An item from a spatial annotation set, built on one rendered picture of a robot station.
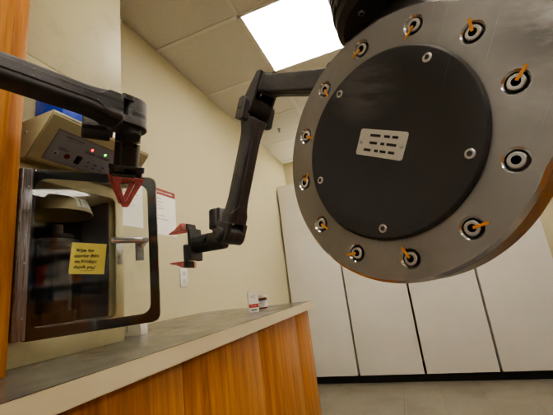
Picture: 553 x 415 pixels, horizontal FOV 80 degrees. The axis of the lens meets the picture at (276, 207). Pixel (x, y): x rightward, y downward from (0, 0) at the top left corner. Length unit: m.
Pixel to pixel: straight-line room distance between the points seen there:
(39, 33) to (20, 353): 0.83
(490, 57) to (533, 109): 0.04
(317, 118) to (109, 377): 0.56
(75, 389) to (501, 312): 3.44
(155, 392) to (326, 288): 2.99
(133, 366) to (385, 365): 3.16
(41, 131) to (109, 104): 0.25
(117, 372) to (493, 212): 0.64
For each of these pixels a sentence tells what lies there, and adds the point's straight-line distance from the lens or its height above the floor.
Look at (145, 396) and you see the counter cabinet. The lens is 0.82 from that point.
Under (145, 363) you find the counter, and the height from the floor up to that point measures 0.93.
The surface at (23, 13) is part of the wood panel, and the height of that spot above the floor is 1.74.
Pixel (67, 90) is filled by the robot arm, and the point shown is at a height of 1.44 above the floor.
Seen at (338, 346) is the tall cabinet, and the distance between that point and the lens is 3.74.
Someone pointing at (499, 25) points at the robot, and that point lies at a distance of 0.25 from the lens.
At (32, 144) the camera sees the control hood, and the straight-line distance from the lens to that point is 0.98.
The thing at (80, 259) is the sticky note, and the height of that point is 1.16.
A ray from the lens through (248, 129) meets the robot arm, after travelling 0.98.
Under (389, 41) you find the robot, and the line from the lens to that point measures 0.28.
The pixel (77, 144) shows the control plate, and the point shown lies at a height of 1.46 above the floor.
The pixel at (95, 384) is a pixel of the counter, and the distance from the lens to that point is 0.68.
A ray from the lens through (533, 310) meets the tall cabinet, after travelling 3.76.
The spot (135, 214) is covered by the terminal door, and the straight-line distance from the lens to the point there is 0.98.
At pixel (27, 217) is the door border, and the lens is 0.96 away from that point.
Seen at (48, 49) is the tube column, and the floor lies 1.76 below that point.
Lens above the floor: 1.04
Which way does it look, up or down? 13 degrees up
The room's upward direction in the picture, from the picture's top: 7 degrees counter-clockwise
